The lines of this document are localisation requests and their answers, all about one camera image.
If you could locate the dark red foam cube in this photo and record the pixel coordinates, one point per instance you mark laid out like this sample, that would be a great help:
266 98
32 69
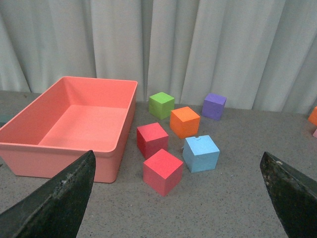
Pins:
151 138

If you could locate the purple foam cube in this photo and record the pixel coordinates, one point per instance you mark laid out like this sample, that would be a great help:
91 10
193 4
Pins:
213 106

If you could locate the light blue foam cube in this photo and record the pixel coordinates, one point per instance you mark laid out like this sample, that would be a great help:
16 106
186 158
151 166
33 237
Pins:
200 153

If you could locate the white curtain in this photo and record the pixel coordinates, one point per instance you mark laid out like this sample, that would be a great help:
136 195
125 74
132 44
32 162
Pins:
259 54

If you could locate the green foam cube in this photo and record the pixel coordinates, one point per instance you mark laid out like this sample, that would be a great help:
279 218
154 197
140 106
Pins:
161 105

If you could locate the orange foam cube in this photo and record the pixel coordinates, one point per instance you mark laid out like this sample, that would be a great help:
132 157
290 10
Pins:
184 122
313 116

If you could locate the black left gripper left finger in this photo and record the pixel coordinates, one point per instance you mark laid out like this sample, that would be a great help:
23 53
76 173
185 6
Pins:
56 209

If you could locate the pink plastic bin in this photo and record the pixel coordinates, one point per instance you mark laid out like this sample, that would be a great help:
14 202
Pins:
73 116

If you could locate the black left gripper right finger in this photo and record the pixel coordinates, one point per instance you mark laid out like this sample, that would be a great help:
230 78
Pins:
293 195

